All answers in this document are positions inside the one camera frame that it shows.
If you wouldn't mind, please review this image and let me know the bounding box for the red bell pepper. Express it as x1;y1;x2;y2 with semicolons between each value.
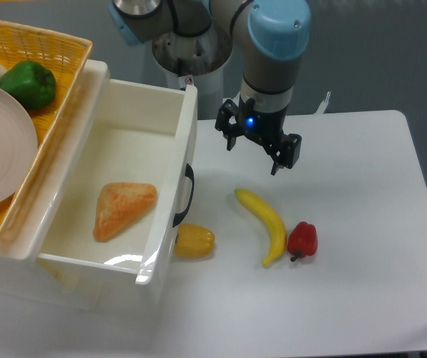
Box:
287;222;318;262

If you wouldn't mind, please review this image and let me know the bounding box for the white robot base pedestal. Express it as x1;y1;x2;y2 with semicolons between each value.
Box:
152;24;233;119

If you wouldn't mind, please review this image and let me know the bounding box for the yellow woven basket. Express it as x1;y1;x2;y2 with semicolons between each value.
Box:
0;20;92;238

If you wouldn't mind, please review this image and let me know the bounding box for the black top drawer handle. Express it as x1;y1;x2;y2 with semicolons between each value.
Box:
172;163;195;227

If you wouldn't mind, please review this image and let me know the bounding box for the yellow banana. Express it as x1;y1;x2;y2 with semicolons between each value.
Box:
235;189;286;267

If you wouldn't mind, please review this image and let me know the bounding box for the pink plate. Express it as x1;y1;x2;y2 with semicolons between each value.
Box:
0;80;39;213

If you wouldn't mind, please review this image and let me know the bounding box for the toasted bread triangle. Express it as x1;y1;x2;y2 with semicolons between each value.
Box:
92;182;157;242

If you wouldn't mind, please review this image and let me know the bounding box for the green bell pepper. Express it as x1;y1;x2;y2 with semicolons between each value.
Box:
0;60;57;110

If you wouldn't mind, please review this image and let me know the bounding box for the yellow bell pepper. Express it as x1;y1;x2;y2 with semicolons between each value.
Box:
174;224;215;259

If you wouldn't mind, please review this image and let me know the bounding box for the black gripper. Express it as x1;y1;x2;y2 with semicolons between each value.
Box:
215;99;302;175

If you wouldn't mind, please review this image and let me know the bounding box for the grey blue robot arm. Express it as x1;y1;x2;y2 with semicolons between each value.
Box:
108;1;311;170

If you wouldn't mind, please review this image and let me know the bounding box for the white top drawer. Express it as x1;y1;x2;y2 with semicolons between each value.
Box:
38;80;197;287

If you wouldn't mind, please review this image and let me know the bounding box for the white drawer cabinet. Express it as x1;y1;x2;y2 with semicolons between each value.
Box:
0;60;165;310

